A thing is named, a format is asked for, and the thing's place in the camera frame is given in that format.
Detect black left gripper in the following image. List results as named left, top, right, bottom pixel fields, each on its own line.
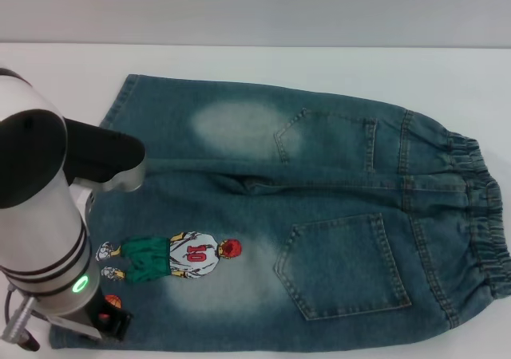
left=85, top=290, right=135, bottom=342

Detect blue denim shorts with print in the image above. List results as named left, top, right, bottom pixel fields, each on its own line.
left=48, top=73, right=511, bottom=356

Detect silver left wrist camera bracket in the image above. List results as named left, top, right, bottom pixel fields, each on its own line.
left=46, top=313, right=103, bottom=341

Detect silver cable connector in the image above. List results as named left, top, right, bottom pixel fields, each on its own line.
left=6, top=294, right=38, bottom=333

